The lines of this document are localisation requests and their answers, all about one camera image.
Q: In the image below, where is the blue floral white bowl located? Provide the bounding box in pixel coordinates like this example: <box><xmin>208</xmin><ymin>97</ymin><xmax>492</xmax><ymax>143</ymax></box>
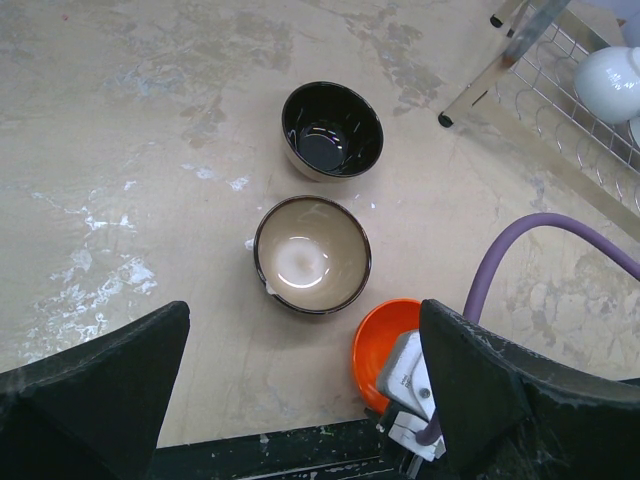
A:
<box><xmin>629</xmin><ymin>117</ymin><xmax>640</xmax><ymax>148</ymax></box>

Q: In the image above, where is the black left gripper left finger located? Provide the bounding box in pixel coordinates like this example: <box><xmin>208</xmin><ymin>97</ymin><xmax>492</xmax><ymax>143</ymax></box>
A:
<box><xmin>1</xmin><ymin>301</ymin><xmax>190</xmax><ymax>479</ymax></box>

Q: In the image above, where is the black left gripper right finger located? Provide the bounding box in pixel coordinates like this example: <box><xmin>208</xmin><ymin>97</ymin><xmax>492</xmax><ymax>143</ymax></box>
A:
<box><xmin>419</xmin><ymin>300</ymin><xmax>639</xmax><ymax>479</ymax></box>

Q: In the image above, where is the stainless steel dish rack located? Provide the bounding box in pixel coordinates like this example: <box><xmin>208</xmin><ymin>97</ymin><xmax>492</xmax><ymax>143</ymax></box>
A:
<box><xmin>438</xmin><ymin>1</ymin><xmax>639</xmax><ymax>238</ymax></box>

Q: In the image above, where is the black glossy bowl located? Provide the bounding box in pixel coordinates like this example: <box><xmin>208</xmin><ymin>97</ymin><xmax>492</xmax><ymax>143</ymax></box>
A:
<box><xmin>281</xmin><ymin>81</ymin><xmax>384</xmax><ymax>182</ymax></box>

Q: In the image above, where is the orange bowl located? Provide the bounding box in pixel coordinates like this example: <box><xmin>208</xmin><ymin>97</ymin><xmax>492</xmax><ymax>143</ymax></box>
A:
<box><xmin>351</xmin><ymin>298</ymin><xmax>421</xmax><ymax>414</ymax></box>

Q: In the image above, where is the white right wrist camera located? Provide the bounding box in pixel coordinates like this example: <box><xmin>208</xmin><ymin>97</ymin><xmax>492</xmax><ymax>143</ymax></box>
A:
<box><xmin>376</xmin><ymin>330</ymin><xmax>446</xmax><ymax>462</ymax></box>

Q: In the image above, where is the beige bowl with dark rim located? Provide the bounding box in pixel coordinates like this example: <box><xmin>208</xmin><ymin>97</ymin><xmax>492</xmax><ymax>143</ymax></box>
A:
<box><xmin>253</xmin><ymin>195</ymin><xmax>372</xmax><ymax>315</ymax></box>

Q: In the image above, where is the black table edge rail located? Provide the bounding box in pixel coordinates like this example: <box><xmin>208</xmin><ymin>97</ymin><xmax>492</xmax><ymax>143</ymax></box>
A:
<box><xmin>149</xmin><ymin>420</ymin><xmax>400</xmax><ymax>479</ymax></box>

